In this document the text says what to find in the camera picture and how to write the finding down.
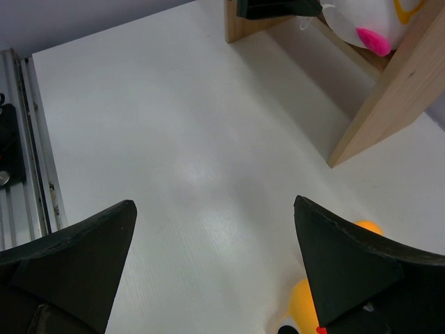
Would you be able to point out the aluminium rail base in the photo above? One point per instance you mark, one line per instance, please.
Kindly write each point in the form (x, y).
(33, 208)

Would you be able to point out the wooden shelf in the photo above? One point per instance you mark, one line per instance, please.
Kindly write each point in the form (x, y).
(406, 82)

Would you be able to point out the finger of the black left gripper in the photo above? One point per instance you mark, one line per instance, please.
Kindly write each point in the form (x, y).
(266, 9)

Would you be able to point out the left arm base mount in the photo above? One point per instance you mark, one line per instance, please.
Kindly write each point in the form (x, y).
(12, 160)

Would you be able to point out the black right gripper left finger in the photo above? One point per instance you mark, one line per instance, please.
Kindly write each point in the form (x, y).
(66, 282)

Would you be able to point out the orange plush toy polka-dot dress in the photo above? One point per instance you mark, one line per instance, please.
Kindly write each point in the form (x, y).
(302, 306)

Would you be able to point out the white pink plush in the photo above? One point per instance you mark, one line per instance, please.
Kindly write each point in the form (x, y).
(376, 25)

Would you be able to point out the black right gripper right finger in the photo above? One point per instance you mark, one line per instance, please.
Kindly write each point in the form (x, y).
(415, 303)

